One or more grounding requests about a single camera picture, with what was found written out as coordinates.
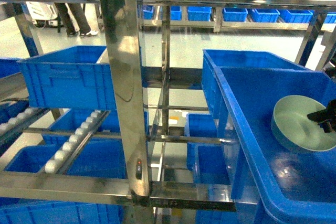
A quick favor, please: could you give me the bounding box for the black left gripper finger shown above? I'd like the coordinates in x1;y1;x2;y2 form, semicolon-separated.
307;100;335;133

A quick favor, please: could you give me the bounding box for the stainless steel roller shelf rack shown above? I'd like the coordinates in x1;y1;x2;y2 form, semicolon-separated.
0;0;336;224

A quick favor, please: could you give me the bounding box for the large blue plastic bin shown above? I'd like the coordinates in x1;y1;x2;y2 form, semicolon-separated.
218;69;335;223

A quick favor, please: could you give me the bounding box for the blue bin behind large bin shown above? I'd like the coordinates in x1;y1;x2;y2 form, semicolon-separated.
201;49;309;120

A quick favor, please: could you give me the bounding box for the green bowl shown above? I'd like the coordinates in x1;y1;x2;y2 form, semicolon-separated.
271;95;335;153

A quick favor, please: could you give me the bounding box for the person in dark trousers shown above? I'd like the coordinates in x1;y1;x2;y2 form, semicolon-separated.
55;3;99;37

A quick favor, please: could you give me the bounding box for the blue bin lower left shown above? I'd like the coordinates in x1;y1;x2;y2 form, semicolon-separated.
3;108;128;180

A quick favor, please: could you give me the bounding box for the blue bin lower middle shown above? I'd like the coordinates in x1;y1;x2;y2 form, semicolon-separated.
184;113;230;185

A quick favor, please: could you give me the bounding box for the black remote on rack post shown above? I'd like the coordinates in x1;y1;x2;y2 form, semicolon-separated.
135;158;143;180

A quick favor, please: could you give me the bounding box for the blue bin left shelf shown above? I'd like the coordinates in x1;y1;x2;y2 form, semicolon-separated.
18;46;116;110

